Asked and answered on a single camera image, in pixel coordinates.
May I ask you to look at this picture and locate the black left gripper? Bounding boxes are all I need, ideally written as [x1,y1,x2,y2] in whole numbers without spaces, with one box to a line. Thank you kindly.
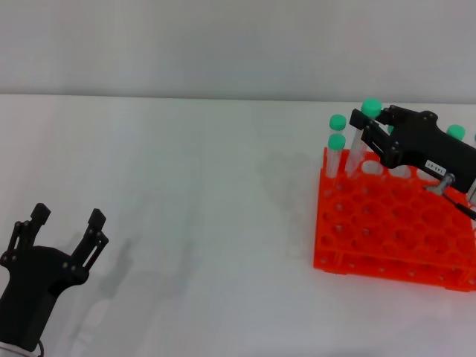
[0,202,110,353]

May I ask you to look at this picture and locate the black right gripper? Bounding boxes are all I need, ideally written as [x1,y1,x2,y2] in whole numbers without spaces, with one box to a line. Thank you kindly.
[349,105,476,194]

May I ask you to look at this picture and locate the orange test tube rack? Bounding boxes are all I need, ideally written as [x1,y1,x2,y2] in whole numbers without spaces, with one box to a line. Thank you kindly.
[312,146,476,294]

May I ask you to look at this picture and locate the silver metal cable connector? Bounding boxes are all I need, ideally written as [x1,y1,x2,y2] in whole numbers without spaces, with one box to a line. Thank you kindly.
[425,173,457,194]

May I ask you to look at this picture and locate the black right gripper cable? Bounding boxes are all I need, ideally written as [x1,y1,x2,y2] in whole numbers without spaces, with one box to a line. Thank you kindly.
[444,193,476,221]

